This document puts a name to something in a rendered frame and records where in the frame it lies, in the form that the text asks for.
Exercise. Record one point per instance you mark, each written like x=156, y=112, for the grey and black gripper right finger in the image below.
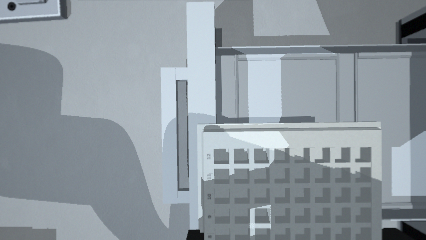
x=394, y=234

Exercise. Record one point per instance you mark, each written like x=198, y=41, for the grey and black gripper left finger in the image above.
x=195, y=235

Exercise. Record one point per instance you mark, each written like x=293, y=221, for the white multi-well plate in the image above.
x=299, y=194

